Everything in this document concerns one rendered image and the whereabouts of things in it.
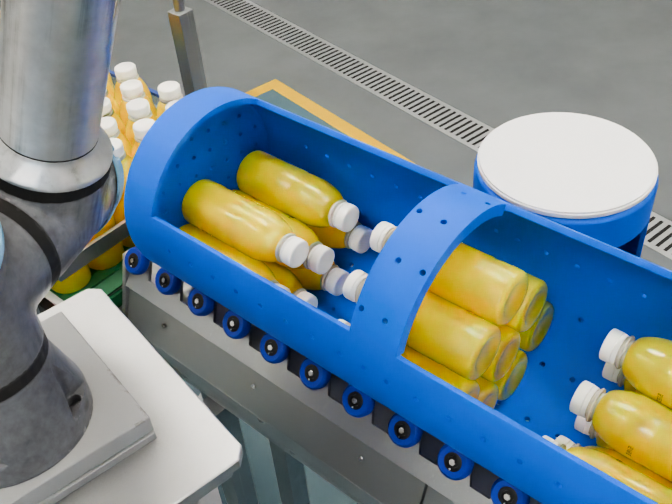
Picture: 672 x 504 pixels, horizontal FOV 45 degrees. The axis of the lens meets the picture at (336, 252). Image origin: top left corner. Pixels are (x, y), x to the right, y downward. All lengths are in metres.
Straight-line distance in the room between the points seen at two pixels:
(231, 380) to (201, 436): 0.42
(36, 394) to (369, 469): 0.50
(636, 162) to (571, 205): 0.16
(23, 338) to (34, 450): 0.11
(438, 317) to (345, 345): 0.11
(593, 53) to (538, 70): 0.29
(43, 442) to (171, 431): 0.13
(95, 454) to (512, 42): 3.33
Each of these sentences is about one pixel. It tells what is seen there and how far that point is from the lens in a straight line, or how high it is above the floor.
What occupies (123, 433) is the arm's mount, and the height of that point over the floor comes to 1.18.
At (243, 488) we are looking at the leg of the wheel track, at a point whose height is 0.37.
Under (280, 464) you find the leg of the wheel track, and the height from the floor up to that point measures 0.29.
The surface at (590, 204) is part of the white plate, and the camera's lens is 1.26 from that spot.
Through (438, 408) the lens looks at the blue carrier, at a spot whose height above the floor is 1.11.
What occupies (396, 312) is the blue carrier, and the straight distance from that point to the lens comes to 0.87.
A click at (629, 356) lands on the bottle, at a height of 1.11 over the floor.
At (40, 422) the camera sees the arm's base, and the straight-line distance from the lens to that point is 0.78.
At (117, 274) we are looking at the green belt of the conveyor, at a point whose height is 0.90.
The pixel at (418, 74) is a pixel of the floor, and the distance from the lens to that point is 3.65.
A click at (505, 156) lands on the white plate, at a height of 1.04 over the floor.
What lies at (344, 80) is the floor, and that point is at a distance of 3.63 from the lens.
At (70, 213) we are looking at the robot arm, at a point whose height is 1.36.
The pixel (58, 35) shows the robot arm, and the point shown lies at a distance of 0.65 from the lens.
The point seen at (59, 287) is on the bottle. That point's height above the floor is 0.92.
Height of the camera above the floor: 1.80
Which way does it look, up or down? 42 degrees down
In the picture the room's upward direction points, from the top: 5 degrees counter-clockwise
